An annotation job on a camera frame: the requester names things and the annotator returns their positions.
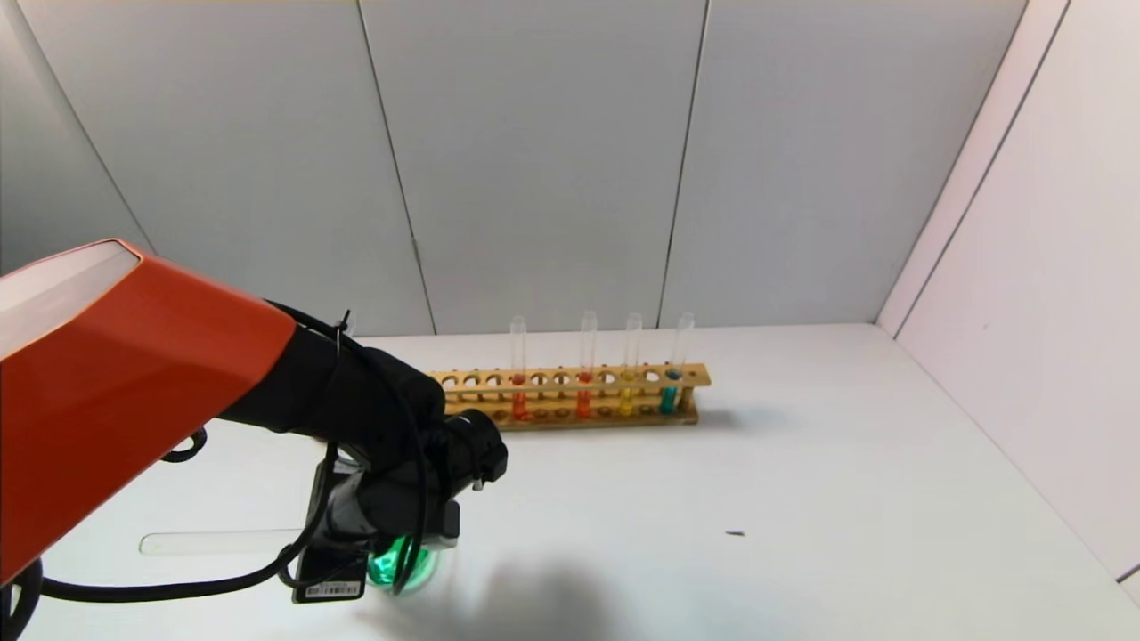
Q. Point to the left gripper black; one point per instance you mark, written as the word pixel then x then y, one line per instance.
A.
pixel 331 583

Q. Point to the test tube with yellow pigment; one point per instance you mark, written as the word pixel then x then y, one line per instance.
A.
pixel 223 542
pixel 626 401

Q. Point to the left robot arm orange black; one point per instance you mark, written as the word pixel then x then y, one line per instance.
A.
pixel 134 383

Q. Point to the clear glass beaker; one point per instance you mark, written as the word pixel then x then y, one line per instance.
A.
pixel 387 565

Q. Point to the test tube with red pigment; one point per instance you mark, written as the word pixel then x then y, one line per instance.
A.
pixel 583 405
pixel 517 405

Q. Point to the wooden test tube rack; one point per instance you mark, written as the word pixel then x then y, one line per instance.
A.
pixel 606 418

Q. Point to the test tube with blue pigment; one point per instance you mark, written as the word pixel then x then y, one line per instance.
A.
pixel 668 401

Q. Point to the black box with barcode label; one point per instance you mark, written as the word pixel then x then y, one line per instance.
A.
pixel 331 589

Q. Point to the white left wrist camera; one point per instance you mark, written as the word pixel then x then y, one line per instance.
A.
pixel 443 525

